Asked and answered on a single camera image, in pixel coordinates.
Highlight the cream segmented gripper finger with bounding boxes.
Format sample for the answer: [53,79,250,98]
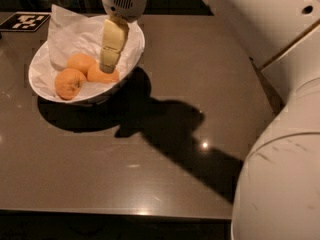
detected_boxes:
[100,16,129,73]

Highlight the orange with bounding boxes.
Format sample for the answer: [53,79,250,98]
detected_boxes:
[87,63,119,84]
[54,68,86,100]
[67,53,97,75]

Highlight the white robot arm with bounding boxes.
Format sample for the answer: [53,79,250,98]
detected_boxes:
[202,0,320,240]

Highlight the white bowl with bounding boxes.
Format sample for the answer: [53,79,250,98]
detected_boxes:
[28,14,146,104]

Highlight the white crumpled paper liner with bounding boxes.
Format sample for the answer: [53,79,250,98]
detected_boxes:
[30,3,144,101]

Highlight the black white fiducial marker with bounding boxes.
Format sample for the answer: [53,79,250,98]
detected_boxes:
[0,12,50,32]

